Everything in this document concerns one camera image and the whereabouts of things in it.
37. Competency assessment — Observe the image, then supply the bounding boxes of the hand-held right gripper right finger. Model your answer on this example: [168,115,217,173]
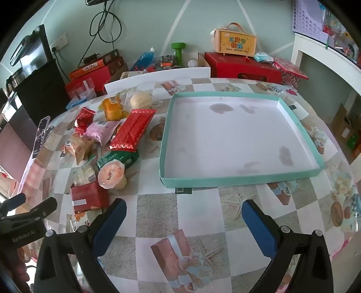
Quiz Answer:
[242,199,334,293]

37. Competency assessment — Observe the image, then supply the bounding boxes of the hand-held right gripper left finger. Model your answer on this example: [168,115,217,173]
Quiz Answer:
[33,198,128,293]

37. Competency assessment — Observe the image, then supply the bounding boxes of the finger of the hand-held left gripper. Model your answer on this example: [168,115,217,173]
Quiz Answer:
[6,197,58,226]
[0,193,26,217]

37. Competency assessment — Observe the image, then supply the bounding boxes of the red snack box white label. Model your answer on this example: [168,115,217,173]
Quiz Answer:
[70,182,109,214]

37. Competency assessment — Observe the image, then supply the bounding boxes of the orange jelly cup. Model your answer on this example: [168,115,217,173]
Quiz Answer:
[98,159,128,190]

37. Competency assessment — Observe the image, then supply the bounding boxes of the white green cracker packet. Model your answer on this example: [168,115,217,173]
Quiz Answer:
[70,163,99,186]

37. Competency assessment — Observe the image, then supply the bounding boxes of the green snack packet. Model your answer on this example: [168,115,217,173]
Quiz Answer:
[96,149,139,170]

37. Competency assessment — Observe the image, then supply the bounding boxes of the peach patterned snack packet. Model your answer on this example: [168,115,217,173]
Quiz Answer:
[63,135,95,165]

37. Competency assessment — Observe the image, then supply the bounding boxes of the pink snack packet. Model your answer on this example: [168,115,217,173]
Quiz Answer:
[85,121,121,146]

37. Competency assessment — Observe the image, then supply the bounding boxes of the long red snack packet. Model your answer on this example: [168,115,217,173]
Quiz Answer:
[108,108,156,152]

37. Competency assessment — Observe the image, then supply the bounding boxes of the teal shallow cardboard tray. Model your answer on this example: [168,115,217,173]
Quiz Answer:
[159,91,325,189]

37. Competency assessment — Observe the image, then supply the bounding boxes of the orange snack packet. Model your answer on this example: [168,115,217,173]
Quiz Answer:
[99,96,130,121]

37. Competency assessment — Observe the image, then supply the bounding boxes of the round bun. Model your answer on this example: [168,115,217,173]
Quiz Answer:
[124,91,158,110]

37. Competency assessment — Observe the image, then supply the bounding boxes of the checkered printed tablecloth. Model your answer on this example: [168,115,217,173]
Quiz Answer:
[17,76,356,293]

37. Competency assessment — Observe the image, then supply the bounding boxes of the clear remote control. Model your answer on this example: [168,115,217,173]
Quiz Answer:
[30,115,51,160]

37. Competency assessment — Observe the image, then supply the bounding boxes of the black cabinet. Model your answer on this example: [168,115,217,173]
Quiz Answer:
[6,59,71,127]

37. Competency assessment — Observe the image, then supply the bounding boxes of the clear plastic box blue base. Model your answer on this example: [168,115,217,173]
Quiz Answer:
[66,79,96,110]

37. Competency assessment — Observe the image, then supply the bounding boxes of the cardboard boxes under desk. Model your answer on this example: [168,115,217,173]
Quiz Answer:
[330,103,361,164]

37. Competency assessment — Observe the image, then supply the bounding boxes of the orange flat box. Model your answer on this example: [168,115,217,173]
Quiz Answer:
[69,58,109,81]

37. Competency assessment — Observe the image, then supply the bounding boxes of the black monitor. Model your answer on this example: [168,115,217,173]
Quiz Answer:
[10,24,48,66]

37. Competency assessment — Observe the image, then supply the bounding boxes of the white printed small box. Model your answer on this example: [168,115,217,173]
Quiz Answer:
[120,70,144,80]

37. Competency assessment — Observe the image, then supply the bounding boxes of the white foam board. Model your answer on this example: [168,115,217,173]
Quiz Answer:
[104,68,211,95]

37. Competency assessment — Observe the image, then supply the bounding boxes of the large red gift box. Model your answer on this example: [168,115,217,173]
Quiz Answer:
[204,51,284,84]

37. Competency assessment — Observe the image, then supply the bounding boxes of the pile of small toys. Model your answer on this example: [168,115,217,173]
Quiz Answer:
[147,55,181,72]

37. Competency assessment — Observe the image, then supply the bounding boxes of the blue face mask pack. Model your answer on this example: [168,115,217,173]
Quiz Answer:
[253,52,275,63]

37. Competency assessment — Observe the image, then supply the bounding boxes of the blue bottle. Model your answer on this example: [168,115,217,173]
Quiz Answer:
[130,46,156,71]

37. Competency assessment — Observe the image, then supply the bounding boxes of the white desk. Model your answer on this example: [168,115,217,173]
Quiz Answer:
[290,32,361,119]

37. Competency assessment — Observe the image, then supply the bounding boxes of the green dumbbell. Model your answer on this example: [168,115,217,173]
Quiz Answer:
[171,42,187,66]

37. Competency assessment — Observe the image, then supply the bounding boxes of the pile of colourful desk items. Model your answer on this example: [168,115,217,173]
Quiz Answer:
[324,11,360,68]

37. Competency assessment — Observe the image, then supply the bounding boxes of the purple plastic basket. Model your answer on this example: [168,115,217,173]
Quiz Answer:
[291,0,329,43]

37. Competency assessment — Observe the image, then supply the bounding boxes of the white wall socket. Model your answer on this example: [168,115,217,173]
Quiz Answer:
[49,33,68,53]

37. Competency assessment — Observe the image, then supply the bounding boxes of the tan carry box with handle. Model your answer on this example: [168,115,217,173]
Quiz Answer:
[210,23,257,58]

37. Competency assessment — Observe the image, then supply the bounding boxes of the black cable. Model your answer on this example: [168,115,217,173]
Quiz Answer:
[77,0,122,68]

